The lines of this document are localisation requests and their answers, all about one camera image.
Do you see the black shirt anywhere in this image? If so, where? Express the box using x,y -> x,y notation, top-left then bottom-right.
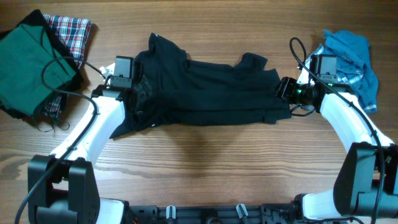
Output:
113,33 -> 292,138

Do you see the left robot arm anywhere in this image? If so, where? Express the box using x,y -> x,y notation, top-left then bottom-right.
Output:
15,56 -> 152,223

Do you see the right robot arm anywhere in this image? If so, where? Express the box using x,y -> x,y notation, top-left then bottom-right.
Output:
275,55 -> 397,222

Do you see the blue denim cloth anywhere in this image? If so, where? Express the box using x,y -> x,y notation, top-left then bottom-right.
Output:
312,30 -> 379,114

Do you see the plaid red blue shirt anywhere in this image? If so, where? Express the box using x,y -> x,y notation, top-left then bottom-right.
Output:
42,14 -> 91,117

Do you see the green folded cloth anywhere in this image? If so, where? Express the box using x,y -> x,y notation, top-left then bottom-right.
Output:
1,24 -> 77,119

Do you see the black folded garment under green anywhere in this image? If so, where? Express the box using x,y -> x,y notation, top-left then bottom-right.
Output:
0,9 -> 84,120

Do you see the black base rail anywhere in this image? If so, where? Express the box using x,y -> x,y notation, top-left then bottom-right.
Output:
123,203 -> 318,224

